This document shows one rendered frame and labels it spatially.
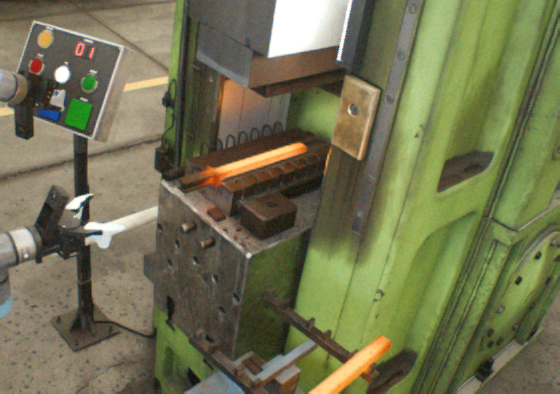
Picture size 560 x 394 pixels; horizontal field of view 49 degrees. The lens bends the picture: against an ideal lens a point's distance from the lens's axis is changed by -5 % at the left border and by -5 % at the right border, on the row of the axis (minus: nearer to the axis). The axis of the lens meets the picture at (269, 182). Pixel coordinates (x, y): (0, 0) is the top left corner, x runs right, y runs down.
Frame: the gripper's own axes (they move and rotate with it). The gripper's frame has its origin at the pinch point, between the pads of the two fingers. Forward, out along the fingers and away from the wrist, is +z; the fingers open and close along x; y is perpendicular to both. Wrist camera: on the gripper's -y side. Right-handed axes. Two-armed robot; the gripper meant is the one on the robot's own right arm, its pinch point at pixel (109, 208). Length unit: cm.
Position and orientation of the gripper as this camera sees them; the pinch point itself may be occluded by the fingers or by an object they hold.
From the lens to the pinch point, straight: 150.8
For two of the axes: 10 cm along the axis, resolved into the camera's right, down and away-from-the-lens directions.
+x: 6.6, 4.8, -5.8
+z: 7.4, -2.6, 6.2
